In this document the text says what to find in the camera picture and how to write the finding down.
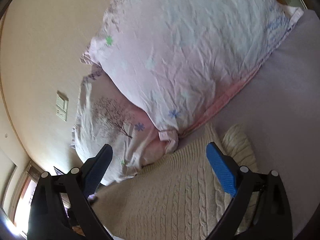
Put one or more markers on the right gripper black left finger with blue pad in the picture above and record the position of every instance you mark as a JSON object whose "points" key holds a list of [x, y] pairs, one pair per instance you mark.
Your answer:
{"points": [[48, 219]]}

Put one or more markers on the bright window with frame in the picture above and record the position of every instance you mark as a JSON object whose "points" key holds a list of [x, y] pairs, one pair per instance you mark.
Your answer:
{"points": [[16, 197]]}

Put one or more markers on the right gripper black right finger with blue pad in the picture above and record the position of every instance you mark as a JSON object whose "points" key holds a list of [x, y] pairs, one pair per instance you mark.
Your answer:
{"points": [[271, 217]]}

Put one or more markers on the pink floral pillow right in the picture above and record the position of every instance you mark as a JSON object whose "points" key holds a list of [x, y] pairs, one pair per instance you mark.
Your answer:
{"points": [[182, 61]]}

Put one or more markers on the cream cable knit sweater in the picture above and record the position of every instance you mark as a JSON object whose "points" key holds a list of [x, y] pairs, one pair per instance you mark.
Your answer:
{"points": [[177, 197]]}

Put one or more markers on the pink floral pillow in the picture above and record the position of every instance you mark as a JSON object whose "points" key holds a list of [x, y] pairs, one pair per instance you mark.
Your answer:
{"points": [[105, 116], [182, 61]]}

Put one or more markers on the pink floral pillow left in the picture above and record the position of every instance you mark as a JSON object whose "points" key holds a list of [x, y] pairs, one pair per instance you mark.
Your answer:
{"points": [[105, 116]]}

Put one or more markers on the wall mounted television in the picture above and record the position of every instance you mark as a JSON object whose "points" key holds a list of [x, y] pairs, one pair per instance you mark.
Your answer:
{"points": [[58, 171]]}

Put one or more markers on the white wall switch panel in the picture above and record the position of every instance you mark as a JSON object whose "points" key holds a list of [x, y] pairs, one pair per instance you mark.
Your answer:
{"points": [[61, 106]]}

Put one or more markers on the lavender bed sheet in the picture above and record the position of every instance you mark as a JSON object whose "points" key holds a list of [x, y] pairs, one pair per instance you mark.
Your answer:
{"points": [[279, 110]]}

